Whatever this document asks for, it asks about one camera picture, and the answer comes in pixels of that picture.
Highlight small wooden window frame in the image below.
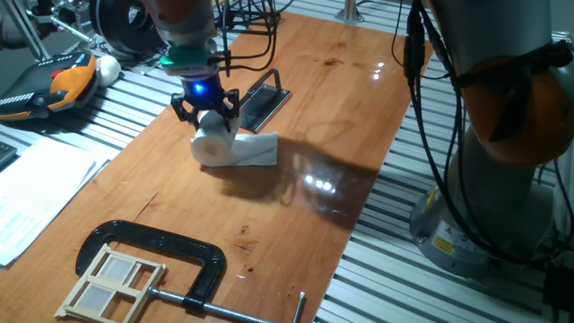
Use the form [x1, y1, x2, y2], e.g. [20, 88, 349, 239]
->
[54, 243, 168, 323]

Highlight orange black teach pendant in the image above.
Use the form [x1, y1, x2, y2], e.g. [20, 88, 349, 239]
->
[0, 51, 100, 122]

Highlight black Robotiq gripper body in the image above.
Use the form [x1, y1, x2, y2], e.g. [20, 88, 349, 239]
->
[178, 74, 230, 113]

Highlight black C-clamp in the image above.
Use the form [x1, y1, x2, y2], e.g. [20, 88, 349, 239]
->
[74, 219, 307, 323]

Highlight black round spool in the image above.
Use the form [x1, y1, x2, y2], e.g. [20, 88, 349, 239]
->
[88, 0, 167, 57]

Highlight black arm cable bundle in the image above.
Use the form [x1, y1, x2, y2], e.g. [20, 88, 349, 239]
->
[391, 0, 574, 264]

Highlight metal paper roll holder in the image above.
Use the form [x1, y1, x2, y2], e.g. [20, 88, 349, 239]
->
[237, 67, 293, 134]

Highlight white toilet paper roll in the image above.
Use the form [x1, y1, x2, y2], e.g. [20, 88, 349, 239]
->
[190, 109, 279, 169]

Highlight metal post with foot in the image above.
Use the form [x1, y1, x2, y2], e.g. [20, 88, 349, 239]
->
[335, 0, 365, 24]

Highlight metal base plate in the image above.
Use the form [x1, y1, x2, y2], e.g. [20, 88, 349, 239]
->
[91, 38, 187, 76]

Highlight white ball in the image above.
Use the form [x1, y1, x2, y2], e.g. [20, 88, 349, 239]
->
[96, 55, 122, 88]

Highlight white printed paper sheets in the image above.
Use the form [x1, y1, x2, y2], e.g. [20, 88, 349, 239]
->
[0, 136, 111, 268]

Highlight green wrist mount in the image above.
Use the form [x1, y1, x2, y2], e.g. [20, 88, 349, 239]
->
[160, 42, 221, 77]

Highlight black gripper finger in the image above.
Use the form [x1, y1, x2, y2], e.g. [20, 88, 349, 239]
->
[170, 92, 199, 130]
[214, 88, 241, 133]

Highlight metal tripod stand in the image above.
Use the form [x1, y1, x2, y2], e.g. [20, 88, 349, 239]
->
[4, 0, 98, 62]

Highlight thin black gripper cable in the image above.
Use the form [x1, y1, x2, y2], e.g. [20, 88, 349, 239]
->
[213, 0, 297, 77]

